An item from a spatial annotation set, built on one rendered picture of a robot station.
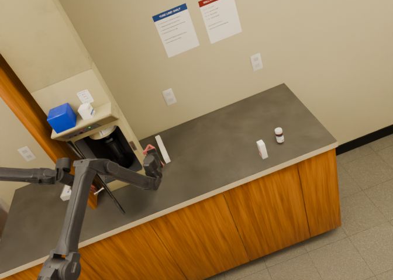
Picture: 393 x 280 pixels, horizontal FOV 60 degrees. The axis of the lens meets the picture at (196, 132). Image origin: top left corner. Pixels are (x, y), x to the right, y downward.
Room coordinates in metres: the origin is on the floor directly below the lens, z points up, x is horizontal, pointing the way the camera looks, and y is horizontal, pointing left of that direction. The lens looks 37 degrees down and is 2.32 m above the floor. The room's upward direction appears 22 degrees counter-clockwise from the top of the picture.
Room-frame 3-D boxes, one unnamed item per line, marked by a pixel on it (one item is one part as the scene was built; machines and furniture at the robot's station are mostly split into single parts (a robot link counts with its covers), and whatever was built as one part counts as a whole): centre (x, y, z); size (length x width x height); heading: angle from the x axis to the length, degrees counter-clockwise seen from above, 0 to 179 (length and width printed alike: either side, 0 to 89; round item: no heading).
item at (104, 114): (1.53, 0.51, 1.46); 0.32 x 0.11 x 0.10; 89
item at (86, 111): (1.53, 0.46, 1.54); 0.05 x 0.05 x 0.06; 74
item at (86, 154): (1.71, 0.50, 1.19); 0.26 x 0.24 x 0.35; 89
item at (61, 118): (1.53, 0.58, 1.56); 0.10 x 0.10 x 0.09; 89
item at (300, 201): (1.65, 0.33, 0.45); 2.05 x 0.67 x 0.90; 89
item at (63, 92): (1.72, 0.50, 1.33); 0.32 x 0.25 x 0.77; 89
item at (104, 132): (1.69, 0.48, 1.34); 0.18 x 0.18 x 0.05
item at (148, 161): (1.27, 0.28, 1.24); 0.12 x 0.09 x 0.11; 148
